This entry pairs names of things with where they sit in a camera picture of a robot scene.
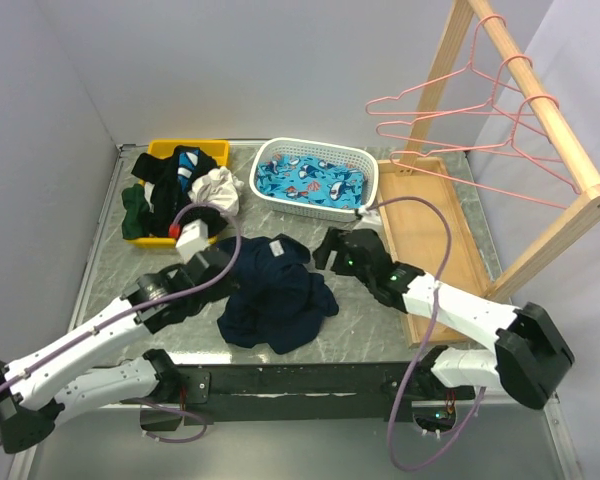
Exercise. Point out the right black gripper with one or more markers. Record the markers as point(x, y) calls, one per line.
point(330, 242)

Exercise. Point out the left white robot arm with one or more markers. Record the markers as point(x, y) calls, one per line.
point(63, 380)

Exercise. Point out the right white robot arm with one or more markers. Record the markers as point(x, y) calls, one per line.
point(521, 350)

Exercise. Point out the navy blue t shirt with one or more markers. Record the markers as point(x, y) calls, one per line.
point(279, 302)

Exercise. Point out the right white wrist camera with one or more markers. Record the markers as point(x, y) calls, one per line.
point(368, 220)

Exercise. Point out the white crumpled garment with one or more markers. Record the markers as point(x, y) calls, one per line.
point(219, 187)

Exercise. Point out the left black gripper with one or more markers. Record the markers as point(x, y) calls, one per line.
point(225, 288)

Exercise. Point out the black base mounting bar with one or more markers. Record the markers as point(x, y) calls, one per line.
point(273, 392)

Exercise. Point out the yellow plastic bin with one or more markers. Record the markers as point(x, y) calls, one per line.
point(163, 148)

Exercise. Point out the blue shark print cloth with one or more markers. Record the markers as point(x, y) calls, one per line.
point(310, 180)

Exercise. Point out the white plastic basket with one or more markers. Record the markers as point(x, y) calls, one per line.
point(337, 154)

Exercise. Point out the pink wire hanger front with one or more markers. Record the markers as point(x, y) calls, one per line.
point(510, 176)

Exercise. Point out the dark green garment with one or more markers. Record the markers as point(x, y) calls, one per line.
point(135, 223)

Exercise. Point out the black garment with blue print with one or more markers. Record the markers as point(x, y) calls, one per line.
point(167, 183)

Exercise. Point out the wooden clothes rack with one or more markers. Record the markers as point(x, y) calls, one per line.
point(580, 216)

